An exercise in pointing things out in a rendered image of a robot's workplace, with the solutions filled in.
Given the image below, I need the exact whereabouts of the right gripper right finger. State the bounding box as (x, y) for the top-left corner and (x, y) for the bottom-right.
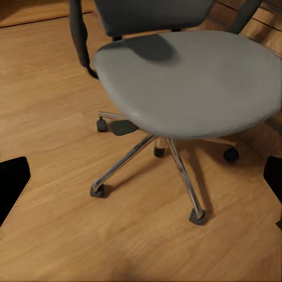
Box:
(263, 156), (282, 204)

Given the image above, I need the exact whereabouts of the swivel chair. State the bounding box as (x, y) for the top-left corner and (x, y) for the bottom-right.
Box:
(68, 0), (282, 226)

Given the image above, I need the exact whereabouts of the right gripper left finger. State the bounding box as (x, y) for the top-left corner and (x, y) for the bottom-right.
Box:
(0, 156), (31, 227)

